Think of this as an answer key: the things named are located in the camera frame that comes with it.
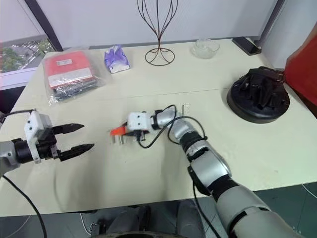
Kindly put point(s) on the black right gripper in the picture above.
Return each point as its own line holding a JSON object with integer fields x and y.
{"x": 138, "y": 135}

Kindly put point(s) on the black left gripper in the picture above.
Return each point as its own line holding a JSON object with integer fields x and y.
{"x": 47, "y": 145}

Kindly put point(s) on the orange hex key holder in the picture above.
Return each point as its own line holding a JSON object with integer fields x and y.
{"x": 118, "y": 130}

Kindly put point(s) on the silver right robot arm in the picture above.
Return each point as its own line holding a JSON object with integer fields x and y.
{"x": 210, "y": 161}

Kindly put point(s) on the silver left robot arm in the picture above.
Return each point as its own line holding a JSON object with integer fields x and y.
{"x": 10, "y": 155}

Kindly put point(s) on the silver hex key in holder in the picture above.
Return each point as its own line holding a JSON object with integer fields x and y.
{"x": 121, "y": 139}

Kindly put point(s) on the loose silver hex key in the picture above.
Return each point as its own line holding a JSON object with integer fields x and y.
{"x": 183, "y": 111}

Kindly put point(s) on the clear bag with red packs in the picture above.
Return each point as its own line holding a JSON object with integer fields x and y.
{"x": 71, "y": 72}

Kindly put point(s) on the purple tissue pack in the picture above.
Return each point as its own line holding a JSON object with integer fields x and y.
{"x": 116, "y": 58}

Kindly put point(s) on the clear glass bowl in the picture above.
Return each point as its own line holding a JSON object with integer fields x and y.
{"x": 205, "y": 49}

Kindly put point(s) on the black round disc base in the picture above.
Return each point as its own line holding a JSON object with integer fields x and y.
{"x": 237, "y": 104}

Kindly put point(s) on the black device on disc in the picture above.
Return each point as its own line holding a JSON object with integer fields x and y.
{"x": 262, "y": 86}

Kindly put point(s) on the black smartphone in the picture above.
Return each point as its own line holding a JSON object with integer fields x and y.
{"x": 247, "y": 45}

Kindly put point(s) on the red box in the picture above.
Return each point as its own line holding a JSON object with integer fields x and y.
{"x": 303, "y": 69}

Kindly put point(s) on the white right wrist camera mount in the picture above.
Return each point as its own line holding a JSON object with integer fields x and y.
{"x": 138, "y": 121}

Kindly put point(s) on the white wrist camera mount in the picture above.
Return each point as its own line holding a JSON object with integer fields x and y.
{"x": 33, "y": 124}
{"x": 138, "y": 121}

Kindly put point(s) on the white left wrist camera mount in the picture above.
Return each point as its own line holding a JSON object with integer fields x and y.
{"x": 33, "y": 124}

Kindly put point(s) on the black window frame bar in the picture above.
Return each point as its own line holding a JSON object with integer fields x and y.
{"x": 45, "y": 24}

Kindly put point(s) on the dark grey corner post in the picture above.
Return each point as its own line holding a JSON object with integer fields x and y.
{"x": 268, "y": 19}

